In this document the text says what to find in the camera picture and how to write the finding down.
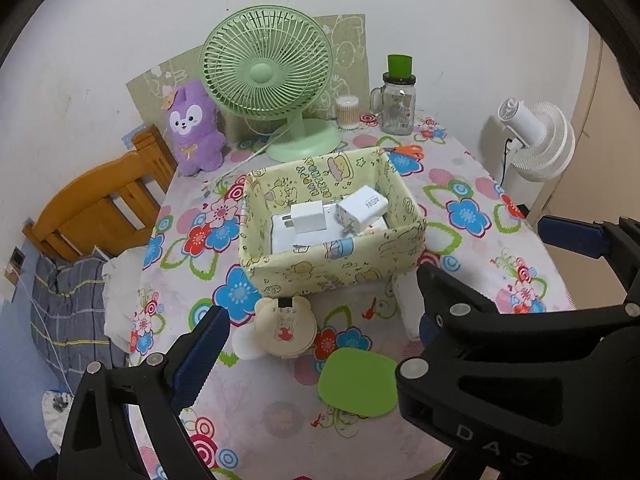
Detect yellow patterned storage box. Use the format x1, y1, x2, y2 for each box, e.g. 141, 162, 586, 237
238, 146, 428, 297

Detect beige wooden door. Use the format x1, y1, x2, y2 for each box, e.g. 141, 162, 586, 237
530, 25, 640, 221

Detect purple plush toy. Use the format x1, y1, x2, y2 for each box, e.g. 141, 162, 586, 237
163, 80, 226, 177

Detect green desk fan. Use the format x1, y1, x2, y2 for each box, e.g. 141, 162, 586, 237
200, 6, 342, 163

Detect white object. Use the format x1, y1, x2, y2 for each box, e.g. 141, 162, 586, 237
392, 272, 426, 343

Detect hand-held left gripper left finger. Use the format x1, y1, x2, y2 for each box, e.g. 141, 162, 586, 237
59, 305, 232, 480

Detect cotton swab container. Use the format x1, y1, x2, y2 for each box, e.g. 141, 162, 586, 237
335, 94, 360, 131

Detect wall socket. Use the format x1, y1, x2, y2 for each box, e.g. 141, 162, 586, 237
5, 247, 26, 278

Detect green round pad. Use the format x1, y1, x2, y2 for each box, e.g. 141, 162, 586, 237
318, 349, 401, 417

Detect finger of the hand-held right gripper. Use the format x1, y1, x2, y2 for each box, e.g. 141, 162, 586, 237
541, 215, 640, 306
395, 262, 640, 480

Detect black fan power cable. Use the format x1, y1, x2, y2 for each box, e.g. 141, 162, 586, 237
502, 137, 521, 181

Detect white printed cloth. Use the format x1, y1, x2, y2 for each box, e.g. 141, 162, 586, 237
42, 390, 76, 441

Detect wooden bed headboard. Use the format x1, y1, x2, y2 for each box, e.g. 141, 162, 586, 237
22, 124, 178, 263

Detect glass mug jar green lid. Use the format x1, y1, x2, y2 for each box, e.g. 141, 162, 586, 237
370, 53, 417, 136

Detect grey plaid blanket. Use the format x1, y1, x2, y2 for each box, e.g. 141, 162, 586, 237
30, 255, 131, 391

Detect white fan cable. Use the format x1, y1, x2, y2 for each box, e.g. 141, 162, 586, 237
220, 127, 291, 176

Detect orange handled scissors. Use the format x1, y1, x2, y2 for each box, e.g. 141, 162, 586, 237
378, 144, 425, 160

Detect white pillow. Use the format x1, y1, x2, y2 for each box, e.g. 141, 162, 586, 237
102, 247, 151, 356

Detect green patterned wall sheet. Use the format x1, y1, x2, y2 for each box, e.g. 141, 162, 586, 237
125, 12, 367, 126

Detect white standing fan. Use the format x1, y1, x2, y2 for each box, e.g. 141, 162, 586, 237
482, 97, 576, 211

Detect floral tablecloth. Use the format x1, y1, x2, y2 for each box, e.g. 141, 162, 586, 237
102, 110, 573, 480

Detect beige bear shaped case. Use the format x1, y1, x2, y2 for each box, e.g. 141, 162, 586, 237
254, 296, 316, 359

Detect white oval case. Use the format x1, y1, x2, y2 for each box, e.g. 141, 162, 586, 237
232, 329, 262, 361

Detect white charger plug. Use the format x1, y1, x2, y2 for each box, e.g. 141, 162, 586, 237
290, 201, 327, 236
335, 185, 391, 237

